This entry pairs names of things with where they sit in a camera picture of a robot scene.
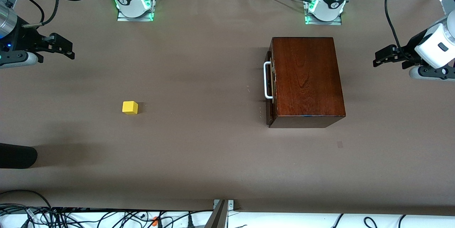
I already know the dark brown wooden cabinet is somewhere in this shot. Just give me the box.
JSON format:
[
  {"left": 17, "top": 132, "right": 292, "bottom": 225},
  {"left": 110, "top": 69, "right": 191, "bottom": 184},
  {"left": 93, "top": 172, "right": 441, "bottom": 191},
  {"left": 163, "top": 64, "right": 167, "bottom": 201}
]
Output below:
[{"left": 267, "top": 37, "right": 346, "bottom": 129}]

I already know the dark slanted beam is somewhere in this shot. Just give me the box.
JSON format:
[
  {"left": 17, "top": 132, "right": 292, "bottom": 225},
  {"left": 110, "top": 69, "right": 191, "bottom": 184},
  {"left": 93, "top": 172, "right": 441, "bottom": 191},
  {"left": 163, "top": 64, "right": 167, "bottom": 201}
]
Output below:
[{"left": 205, "top": 200, "right": 228, "bottom": 228}]

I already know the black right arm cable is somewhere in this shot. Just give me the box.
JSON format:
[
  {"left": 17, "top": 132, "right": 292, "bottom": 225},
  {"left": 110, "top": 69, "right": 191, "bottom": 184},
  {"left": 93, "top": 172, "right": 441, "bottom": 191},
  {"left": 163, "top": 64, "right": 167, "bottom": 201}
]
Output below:
[{"left": 21, "top": 0, "right": 61, "bottom": 29}]

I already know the brown table cover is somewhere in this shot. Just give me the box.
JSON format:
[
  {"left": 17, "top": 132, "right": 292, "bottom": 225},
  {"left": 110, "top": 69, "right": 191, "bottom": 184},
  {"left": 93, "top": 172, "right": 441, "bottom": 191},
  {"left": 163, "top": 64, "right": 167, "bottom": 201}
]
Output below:
[{"left": 0, "top": 0, "right": 455, "bottom": 216}]

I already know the metal base plate right arm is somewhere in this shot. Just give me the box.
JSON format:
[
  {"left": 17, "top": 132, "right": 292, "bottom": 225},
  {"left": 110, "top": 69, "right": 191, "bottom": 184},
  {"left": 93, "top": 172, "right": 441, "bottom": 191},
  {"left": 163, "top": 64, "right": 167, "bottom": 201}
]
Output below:
[{"left": 117, "top": 5, "right": 154, "bottom": 22}]

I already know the metal corner bracket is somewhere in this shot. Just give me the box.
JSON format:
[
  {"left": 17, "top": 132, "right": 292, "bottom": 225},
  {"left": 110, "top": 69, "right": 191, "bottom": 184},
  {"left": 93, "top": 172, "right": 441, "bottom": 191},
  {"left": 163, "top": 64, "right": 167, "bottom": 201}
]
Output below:
[{"left": 213, "top": 200, "right": 235, "bottom": 211}]

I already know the wooden drawer with white handle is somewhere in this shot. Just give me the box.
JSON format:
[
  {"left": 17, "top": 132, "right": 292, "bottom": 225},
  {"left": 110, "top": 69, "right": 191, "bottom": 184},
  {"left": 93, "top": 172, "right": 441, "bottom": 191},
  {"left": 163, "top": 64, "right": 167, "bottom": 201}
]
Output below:
[{"left": 263, "top": 41, "right": 276, "bottom": 122}]

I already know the black arched floor cable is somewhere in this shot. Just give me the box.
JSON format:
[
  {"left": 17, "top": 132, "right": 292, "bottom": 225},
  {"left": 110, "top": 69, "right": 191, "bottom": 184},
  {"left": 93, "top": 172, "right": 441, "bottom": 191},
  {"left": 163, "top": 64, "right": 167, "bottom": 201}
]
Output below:
[{"left": 0, "top": 189, "right": 53, "bottom": 209}]

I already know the yellow cube block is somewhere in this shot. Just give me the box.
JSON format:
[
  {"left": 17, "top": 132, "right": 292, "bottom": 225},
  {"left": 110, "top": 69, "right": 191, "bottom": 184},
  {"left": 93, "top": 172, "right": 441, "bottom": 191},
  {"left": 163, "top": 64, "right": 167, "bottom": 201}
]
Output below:
[{"left": 122, "top": 101, "right": 139, "bottom": 115}]

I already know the black cylindrical object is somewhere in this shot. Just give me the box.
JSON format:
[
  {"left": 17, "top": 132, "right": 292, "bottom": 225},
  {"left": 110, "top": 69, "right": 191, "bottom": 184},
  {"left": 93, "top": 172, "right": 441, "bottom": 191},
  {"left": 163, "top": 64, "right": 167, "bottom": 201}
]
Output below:
[{"left": 0, "top": 143, "right": 38, "bottom": 169}]

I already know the metal base plate left arm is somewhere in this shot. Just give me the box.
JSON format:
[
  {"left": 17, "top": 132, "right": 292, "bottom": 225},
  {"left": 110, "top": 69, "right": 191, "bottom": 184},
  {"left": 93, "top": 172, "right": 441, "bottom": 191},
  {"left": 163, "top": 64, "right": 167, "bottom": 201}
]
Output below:
[{"left": 304, "top": 0, "right": 343, "bottom": 26}]

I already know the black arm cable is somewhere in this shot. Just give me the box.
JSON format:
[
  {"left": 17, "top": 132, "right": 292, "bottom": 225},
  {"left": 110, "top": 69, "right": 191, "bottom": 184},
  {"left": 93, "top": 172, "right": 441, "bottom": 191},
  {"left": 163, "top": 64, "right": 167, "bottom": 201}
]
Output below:
[
  {"left": 21, "top": 0, "right": 61, "bottom": 29},
  {"left": 385, "top": 0, "right": 423, "bottom": 63}
]

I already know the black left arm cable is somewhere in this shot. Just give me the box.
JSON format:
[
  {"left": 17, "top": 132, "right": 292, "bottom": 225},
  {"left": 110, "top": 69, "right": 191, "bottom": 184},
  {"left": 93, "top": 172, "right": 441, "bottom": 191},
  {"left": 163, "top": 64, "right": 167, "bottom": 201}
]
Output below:
[{"left": 385, "top": 0, "right": 423, "bottom": 63}]

